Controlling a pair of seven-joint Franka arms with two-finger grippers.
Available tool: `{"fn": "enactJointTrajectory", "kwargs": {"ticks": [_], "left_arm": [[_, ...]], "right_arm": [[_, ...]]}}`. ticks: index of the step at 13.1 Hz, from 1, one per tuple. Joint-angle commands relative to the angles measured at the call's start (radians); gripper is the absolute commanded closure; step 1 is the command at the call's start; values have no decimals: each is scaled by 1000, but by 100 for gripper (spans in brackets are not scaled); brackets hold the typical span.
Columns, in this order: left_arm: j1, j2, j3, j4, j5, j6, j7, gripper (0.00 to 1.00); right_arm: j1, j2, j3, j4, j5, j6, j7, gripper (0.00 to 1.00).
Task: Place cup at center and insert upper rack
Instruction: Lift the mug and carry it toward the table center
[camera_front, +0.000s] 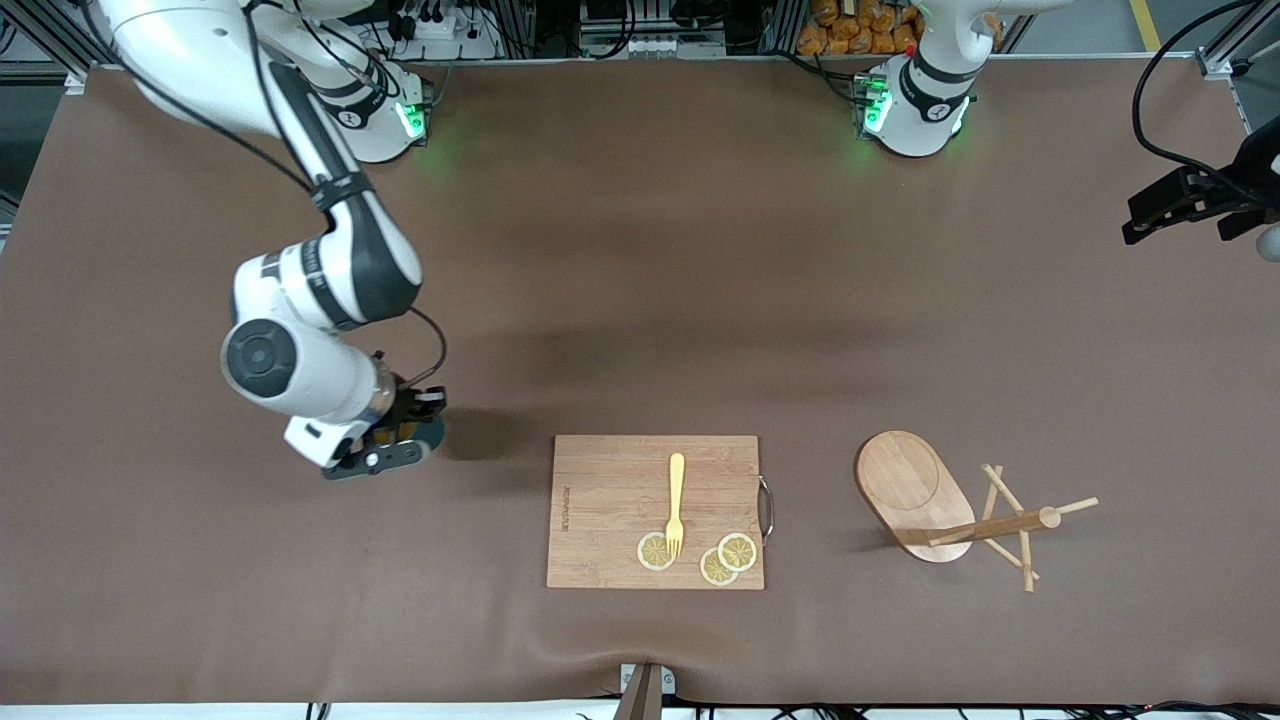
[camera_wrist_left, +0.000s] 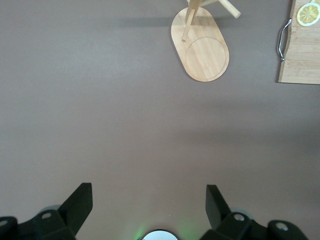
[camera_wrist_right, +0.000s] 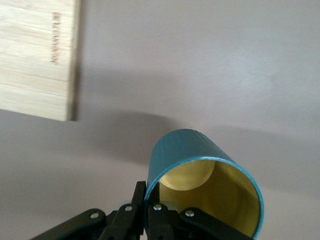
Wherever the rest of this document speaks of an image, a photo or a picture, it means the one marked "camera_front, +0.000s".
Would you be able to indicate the white power strip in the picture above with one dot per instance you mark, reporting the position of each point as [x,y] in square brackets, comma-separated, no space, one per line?
[450,25]

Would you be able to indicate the aluminium frame profile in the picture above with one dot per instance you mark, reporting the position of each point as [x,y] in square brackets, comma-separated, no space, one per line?
[1220,62]
[50,35]

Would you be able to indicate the yellow plastic fork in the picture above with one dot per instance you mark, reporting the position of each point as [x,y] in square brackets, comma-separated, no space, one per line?
[677,485]

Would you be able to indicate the wooden mug rack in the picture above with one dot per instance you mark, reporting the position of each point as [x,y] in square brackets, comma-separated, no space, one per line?
[905,480]

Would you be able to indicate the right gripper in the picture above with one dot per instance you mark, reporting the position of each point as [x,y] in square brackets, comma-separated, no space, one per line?
[403,407]

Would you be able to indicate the orange bread bag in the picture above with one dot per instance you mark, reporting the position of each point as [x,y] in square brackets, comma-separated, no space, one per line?
[850,35]

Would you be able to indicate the wooden cutting board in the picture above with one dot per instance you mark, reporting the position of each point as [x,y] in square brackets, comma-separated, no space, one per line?
[610,500]

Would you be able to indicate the metal table edge bracket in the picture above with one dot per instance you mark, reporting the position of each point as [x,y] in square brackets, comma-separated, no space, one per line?
[645,695]

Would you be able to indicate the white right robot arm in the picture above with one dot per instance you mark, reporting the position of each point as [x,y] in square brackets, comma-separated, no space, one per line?
[300,370]

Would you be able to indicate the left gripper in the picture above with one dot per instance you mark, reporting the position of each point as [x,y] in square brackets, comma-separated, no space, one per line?
[1243,176]

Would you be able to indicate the white connector block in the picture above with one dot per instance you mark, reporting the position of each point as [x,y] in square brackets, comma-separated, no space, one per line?
[650,45]

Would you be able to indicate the yellow lemon slice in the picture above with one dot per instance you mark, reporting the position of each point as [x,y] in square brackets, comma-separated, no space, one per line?
[740,552]
[650,553]
[713,572]

